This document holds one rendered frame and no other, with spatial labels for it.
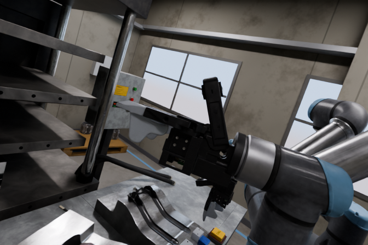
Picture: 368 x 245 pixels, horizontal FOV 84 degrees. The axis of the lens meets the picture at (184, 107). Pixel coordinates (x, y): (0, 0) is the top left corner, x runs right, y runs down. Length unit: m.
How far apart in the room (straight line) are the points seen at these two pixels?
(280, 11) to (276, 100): 1.21
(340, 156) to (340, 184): 0.15
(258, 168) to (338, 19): 2.88
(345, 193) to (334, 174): 0.03
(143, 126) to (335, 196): 0.28
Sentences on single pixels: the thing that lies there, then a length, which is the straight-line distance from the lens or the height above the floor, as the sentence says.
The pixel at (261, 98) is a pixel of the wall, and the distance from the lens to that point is 2.96.
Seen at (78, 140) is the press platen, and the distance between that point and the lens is 1.32.
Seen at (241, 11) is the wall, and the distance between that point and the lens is 3.50.
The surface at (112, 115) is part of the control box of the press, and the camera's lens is 1.47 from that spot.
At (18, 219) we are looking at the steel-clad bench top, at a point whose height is 0.80.
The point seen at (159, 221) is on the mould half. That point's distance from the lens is 1.08.
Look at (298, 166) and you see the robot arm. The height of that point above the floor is 1.46.
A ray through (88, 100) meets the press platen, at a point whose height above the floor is 1.27.
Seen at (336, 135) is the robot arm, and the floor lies 1.51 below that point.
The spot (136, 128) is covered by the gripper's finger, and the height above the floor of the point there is 1.43.
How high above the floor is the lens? 1.52
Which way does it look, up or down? 6 degrees down
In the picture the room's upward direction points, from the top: 18 degrees clockwise
